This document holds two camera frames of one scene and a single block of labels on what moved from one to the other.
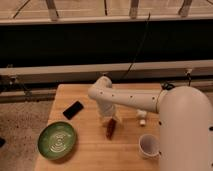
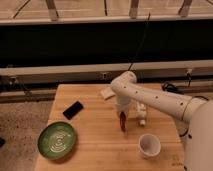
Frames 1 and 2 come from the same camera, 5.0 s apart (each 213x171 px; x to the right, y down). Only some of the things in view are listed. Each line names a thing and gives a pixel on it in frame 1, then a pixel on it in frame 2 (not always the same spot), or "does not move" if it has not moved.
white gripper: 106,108 to 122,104
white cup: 148,146 does not move
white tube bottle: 141,113 does not move
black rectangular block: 72,110 does not move
